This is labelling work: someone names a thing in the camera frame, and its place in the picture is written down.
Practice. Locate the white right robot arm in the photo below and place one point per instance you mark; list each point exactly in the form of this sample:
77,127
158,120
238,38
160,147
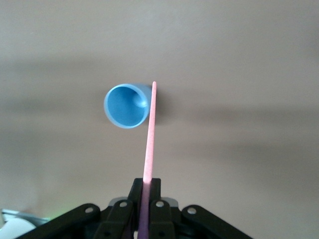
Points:
15,227

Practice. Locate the blue plastic cup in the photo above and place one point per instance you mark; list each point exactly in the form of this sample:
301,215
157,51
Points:
124,109

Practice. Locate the pink chopstick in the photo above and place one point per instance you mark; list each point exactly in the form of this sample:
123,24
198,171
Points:
150,139

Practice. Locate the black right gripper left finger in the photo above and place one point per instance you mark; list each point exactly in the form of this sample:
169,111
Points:
117,219

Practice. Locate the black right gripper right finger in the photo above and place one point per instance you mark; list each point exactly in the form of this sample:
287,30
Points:
162,219

